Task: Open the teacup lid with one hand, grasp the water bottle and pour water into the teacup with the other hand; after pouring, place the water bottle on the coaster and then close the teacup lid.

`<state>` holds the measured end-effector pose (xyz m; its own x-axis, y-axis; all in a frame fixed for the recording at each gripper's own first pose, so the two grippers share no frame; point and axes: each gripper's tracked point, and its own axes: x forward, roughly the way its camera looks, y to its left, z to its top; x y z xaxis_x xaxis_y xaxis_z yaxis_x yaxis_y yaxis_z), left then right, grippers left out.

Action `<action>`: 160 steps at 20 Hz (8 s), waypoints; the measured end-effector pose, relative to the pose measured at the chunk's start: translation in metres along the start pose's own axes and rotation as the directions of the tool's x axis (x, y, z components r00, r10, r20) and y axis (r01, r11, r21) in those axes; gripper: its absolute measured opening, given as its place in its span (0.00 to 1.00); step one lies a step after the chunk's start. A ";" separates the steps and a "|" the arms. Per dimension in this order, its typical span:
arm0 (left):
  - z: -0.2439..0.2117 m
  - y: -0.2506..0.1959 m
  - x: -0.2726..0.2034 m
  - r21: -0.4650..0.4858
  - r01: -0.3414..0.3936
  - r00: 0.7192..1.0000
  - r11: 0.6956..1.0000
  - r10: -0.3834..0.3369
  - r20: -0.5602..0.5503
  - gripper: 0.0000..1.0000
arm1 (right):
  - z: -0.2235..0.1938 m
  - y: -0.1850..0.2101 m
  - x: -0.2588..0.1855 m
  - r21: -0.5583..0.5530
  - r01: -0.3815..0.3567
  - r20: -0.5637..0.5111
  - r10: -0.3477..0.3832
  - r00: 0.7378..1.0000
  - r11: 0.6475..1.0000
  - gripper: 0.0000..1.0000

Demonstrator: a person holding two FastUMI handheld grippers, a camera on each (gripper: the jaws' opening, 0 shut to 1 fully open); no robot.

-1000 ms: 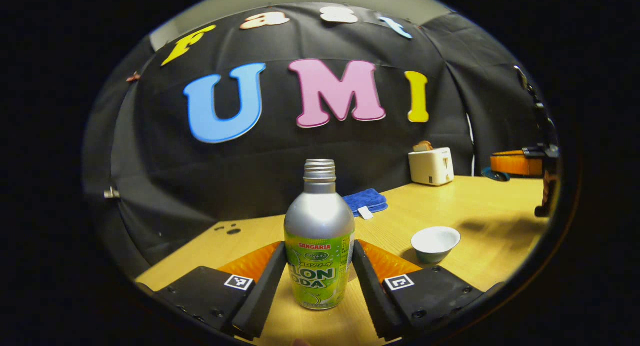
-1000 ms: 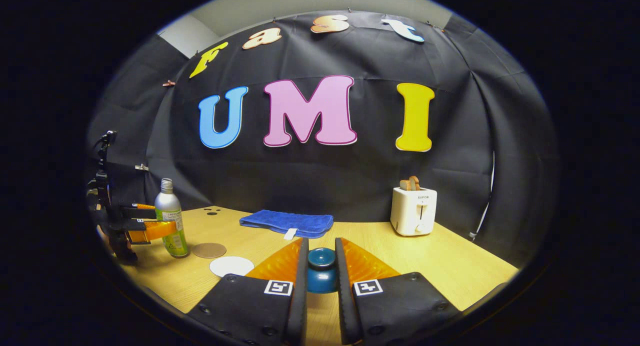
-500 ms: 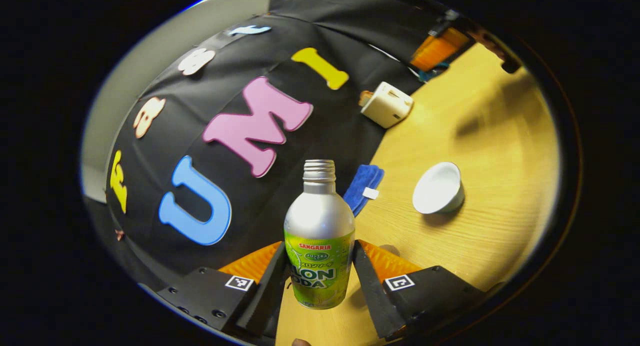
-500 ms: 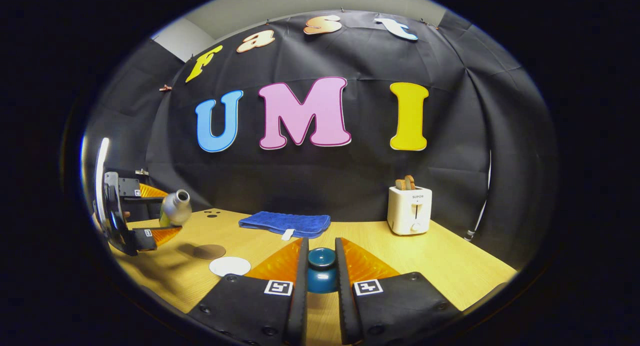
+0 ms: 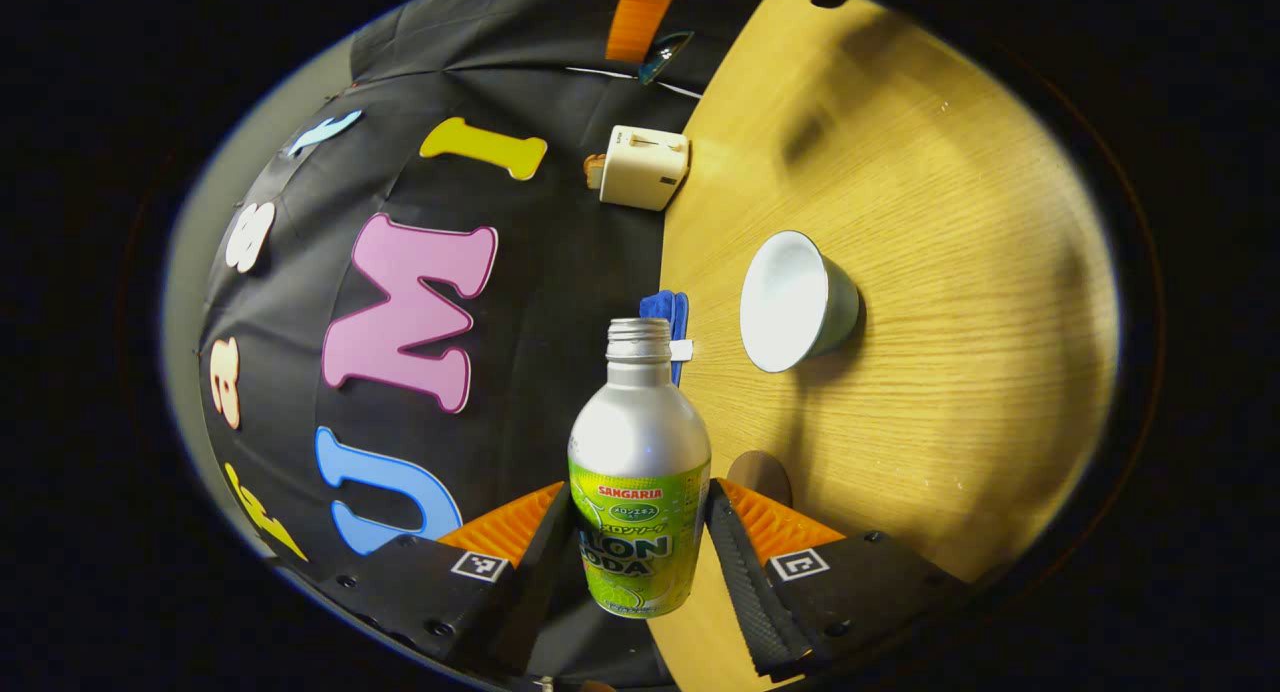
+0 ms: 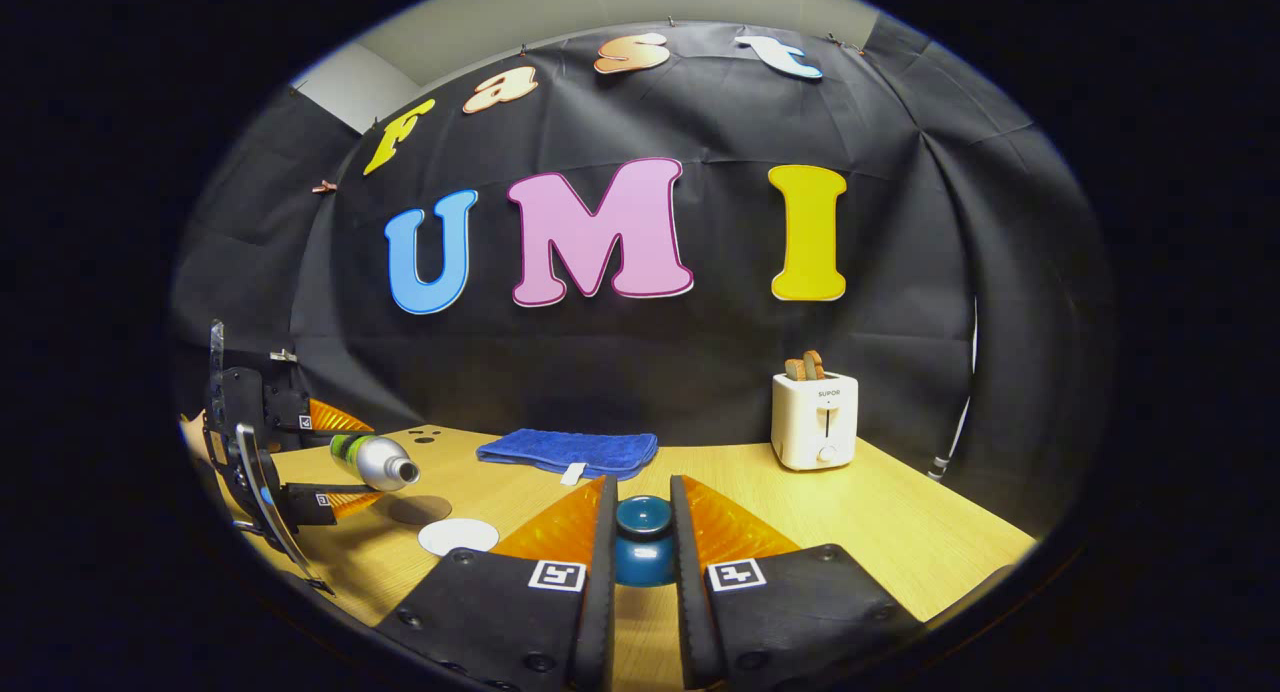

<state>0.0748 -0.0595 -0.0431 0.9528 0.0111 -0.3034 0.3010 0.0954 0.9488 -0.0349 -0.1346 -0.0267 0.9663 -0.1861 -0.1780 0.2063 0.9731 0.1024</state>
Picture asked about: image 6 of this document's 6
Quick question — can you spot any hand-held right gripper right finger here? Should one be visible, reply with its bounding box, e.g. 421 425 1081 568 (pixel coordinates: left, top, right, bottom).
668 475 926 692

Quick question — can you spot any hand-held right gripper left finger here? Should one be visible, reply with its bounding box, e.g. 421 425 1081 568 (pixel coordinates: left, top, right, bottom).
375 475 619 692

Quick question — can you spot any silver green water bottle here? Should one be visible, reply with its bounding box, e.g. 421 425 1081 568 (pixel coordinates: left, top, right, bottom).
330 433 421 492

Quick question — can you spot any teal teacup lid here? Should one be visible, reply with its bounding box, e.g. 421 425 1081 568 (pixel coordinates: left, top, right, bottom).
612 495 677 588

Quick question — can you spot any teal teacup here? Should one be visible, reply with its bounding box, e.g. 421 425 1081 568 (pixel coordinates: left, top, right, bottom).
418 518 500 557

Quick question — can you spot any blue towel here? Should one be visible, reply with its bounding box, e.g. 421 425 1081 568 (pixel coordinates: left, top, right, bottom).
476 429 659 483

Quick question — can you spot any black backdrop cloth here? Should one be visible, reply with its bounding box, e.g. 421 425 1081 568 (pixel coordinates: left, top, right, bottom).
170 22 1116 533

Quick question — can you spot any white toaster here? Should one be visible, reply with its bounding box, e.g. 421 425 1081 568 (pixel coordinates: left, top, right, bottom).
771 371 859 471

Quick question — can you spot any white pole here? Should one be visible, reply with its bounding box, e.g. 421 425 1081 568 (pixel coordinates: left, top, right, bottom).
928 297 979 481

